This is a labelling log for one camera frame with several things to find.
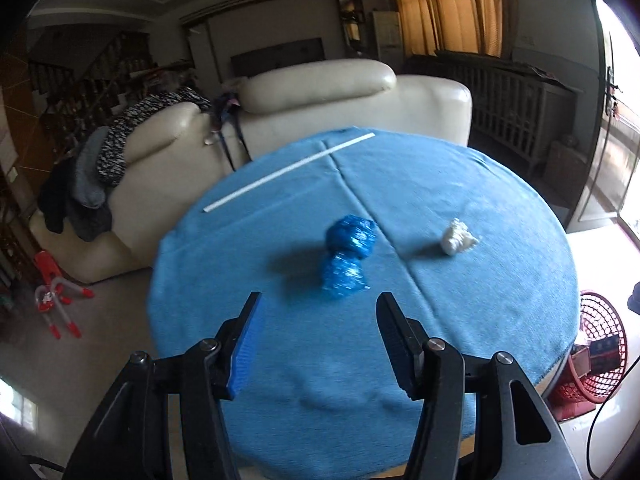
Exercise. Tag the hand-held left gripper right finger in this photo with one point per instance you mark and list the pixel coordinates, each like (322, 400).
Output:
(397, 345)

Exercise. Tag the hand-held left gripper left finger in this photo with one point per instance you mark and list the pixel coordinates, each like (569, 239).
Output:
(245, 345)

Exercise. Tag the blue plastic wrapper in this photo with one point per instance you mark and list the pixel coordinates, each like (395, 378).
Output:
(350, 240)

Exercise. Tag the red plastic mesh basket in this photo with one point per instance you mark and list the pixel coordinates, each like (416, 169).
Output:
(607, 320)

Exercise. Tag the blue fleece tablecloth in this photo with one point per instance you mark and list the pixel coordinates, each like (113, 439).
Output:
(310, 385)

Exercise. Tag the crumpled white tissue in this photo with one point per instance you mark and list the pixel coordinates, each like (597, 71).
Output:
(456, 237)

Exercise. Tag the thin white strip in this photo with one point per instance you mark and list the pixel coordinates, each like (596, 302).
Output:
(290, 168)

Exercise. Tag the brown small box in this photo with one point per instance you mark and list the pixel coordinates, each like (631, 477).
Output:
(581, 360)

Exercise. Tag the dark blue box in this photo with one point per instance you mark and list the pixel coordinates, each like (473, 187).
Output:
(605, 355)

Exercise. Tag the red and white toy scooter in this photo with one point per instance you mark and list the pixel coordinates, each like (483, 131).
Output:
(47, 267)

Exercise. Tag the grey garment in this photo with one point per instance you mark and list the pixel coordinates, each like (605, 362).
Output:
(92, 165)

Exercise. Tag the black garment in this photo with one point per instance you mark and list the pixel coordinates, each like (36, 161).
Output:
(57, 200)

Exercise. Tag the dark patterned garment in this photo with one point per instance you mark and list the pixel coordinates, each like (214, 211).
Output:
(135, 120)

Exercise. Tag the wooden baby crib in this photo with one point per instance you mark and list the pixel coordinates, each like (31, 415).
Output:
(500, 100)

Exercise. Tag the cream leather sofa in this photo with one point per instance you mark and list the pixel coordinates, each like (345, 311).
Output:
(320, 90)

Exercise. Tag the brown wooden door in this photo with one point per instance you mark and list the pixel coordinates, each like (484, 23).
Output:
(600, 160)

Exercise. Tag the black television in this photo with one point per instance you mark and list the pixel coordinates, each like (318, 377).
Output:
(280, 57)

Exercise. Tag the tall white cabinet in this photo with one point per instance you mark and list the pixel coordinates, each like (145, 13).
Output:
(386, 35)

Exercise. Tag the wooden staircase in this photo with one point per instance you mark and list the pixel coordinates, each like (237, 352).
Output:
(100, 70)

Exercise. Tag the orange curtains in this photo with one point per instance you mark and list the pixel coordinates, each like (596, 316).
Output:
(450, 10)

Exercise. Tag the dark wall niche shelf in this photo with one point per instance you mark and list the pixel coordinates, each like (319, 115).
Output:
(350, 20)

